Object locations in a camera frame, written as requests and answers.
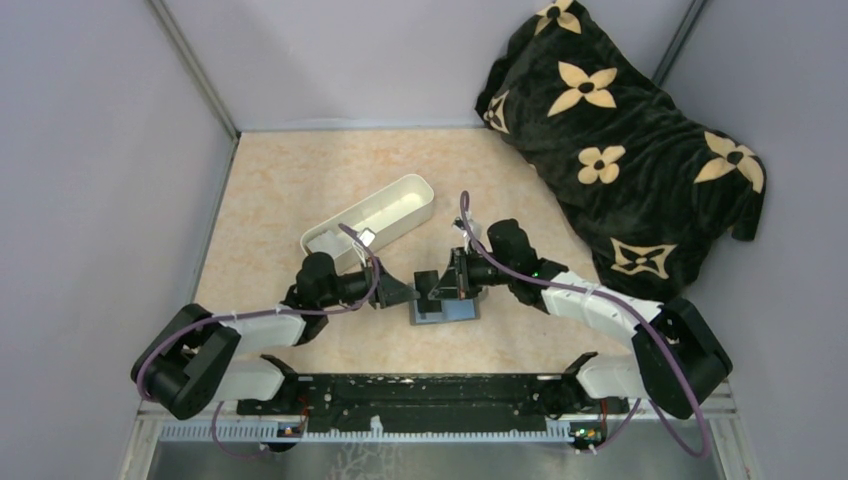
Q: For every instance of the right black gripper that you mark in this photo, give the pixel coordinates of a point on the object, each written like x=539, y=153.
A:
x=455, y=282

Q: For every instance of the black floral blanket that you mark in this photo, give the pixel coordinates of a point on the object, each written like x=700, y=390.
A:
x=647, y=189

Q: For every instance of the stack of white cards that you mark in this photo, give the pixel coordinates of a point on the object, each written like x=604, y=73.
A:
x=333, y=243

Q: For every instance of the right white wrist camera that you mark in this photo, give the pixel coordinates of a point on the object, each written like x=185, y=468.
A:
x=467, y=229

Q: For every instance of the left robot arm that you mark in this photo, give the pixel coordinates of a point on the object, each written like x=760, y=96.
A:
x=200, y=358

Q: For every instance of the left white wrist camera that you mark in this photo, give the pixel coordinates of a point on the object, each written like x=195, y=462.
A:
x=363, y=242

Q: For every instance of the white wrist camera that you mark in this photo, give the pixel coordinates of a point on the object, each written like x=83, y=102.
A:
x=467, y=229
x=363, y=242

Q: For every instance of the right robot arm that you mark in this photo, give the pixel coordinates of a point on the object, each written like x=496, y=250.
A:
x=674, y=361

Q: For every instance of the aluminium frame rail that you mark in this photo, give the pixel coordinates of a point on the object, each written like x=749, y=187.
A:
x=227, y=425

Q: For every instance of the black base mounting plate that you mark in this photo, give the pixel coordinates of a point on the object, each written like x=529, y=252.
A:
x=473, y=403

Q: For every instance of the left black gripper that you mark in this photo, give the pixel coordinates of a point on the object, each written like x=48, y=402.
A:
x=391, y=291

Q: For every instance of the white plastic tray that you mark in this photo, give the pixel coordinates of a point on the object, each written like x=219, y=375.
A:
x=391, y=212

